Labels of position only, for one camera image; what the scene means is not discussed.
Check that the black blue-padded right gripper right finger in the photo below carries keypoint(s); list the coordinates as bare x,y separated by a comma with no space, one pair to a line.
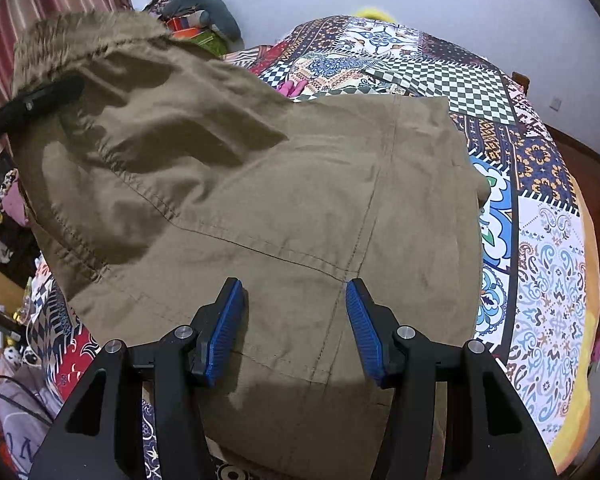
489,434

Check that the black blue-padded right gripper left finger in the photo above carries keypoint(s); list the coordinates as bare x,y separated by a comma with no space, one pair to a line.
98,433

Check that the olive khaki pants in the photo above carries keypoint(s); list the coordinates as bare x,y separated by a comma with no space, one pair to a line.
175,170

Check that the colourful patchwork bedspread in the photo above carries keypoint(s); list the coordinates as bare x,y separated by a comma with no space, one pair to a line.
533,276

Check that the pile of clothes and bags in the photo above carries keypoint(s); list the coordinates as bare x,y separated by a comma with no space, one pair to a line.
206,22

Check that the folded pink garment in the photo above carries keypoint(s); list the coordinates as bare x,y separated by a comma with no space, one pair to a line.
291,89

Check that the yellow plush pillow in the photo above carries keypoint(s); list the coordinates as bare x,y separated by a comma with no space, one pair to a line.
375,14

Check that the wooden bed post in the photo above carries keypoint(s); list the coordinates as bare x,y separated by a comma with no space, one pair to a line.
522,81

